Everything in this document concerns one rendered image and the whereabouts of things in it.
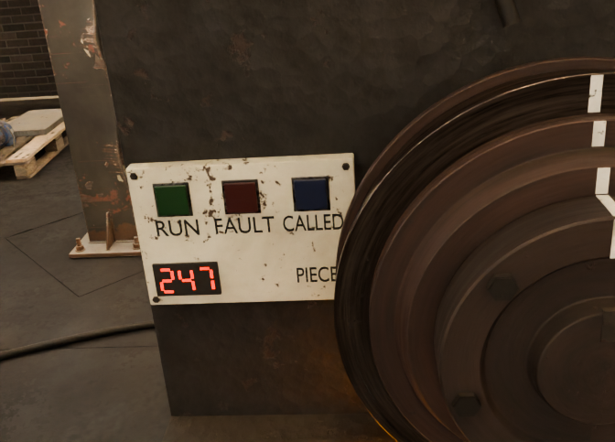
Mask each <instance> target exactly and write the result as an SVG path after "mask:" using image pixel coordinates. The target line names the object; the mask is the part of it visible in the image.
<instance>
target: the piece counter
mask: <svg viewBox="0 0 615 442"><path fill-rule="evenodd" d="M160 270H161V272H167V271H170V269H169V268H167V269H160ZM200 270H210V268H209V267H200ZM170 274H171V279H175V278H174V273H173V271H170ZM190 277H191V279H194V276H193V271H192V270H190ZM210 278H213V272H212V270H210ZM171 279H168V280H162V281H163V283H168V282H172V280H171ZM178 279H182V278H181V272H180V271H178ZM191 279H182V282H191ZM163 283H160V286H161V291H164V286H163ZM191 283H192V289H193V290H196V288H195V282H194V281H192V282H191Z"/></svg>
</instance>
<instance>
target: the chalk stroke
mask: <svg viewBox="0 0 615 442"><path fill-rule="evenodd" d="M602 84H603V75H591V80H590V90H589V100H588V113H596V112H600V104H601V94H602ZM606 122H607V121H596V122H594V126H593V136H592V146H604V140H605V131H606ZM609 180H610V167H604V168H598V174H597V184H596V193H595V194H607V193H608V189H609ZM596 196H597V198H598V199H599V200H600V201H601V202H602V204H603V205H604V206H605V207H606V208H607V209H608V211H609V212H610V213H611V214H612V215H613V216H615V201H614V200H613V199H612V198H611V197H610V196H609V195H596ZM610 258H615V220H614V223H613V232H612V240H611V248H610Z"/></svg>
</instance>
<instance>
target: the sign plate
mask: <svg viewBox="0 0 615 442"><path fill-rule="evenodd" d="M126 175H127V180H128V186H129V190H130V195H131V201H132V205H133V211H134V215H135V225H136V229H137V235H138V240H139V244H140V250H141V254H142V260H143V265H144V269H145V275H146V284H147V289H148V294H149V299H150V304H151V305H174V304H204V303H234V302H265V301H295V300H325V299H334V291H335V282H336V259H337V251H338V244H339V239H340V232H341V228H342V225H343V222H344V219H345V216H346V213H347V211H348V208H349V206H350V204H351V200H352V198H353V196H354V194H355V174H354V154H353V153H345V154H326V155H307V156H270V157H251V158H232V159H212V160H194V161H175V162H156V163H136V164H130V165H129V166H128V167H127V169H126ZM321 178H325V179H326V185H327V199H328V208H327V209H320V210H297V208H296V197H295V186H294V180H300V179H321ZM240 182H255V187H256V196H257V204H258V211H255V212H233V213H228V212H227V207H226V199H225V193H224V186H223V185H224V183H240ZM179 185H186V189H187V194H188V201H189V212H190V214H188V215H166V216H159V212H158V206H157V201H156V191H155V187H159V186H179ZM200 267H209V268H210V270H212V272H213V278H210V270H200ZM167 268H169V269H170V271H173V273H174V278H175V279H171V274H170V271H167V272H161V270H160V269H167ZM190 270H192V271H193V276H194V279H191V277H190ZM178 271H180V272H181V278H182V279H191V282H192V281H194V282H195V288H196V290H193V289H192V283H191V282H182V279H178ZM168 279H171V280H172V282H168V283H163V281H162V280H168ZM211 281H214V285H215V289H212V287H211ZM160 283H163V286H164V291H161V286H160ZM165 290H174V293H165Z"/></svg>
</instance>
